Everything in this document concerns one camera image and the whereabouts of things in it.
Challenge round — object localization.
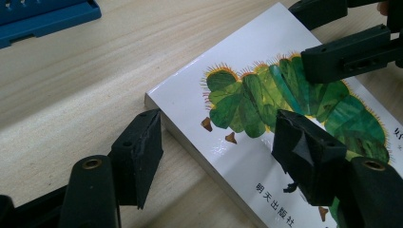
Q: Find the blue plastic file rack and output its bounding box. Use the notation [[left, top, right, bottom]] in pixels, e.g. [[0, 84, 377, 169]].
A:
[[0, 0, 103, 50]]

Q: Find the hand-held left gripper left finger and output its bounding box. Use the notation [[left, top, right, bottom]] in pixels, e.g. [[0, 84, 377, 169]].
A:
[[108, 108, 164, 211]]

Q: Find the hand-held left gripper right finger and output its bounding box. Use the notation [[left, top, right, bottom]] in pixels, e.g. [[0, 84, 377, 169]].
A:
[[271, 108, 348, 207]]

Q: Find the white caterpillar picture book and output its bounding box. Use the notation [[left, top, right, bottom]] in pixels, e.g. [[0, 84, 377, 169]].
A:
[[144, 2, 403, 228]]

